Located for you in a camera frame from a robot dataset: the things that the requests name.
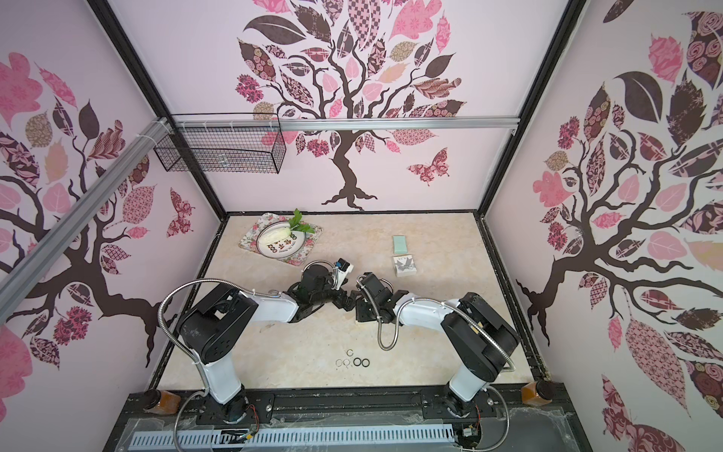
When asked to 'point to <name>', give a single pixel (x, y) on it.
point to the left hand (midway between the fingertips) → (357, 291)
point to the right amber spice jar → (538, 393)
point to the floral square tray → (311, 241)
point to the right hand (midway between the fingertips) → (361, 308)
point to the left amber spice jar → (161, 402)
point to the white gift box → (405, 266)
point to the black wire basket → (227, 143)
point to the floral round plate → (279, 240)
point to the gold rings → (339, 363)
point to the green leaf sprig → (296, 222)
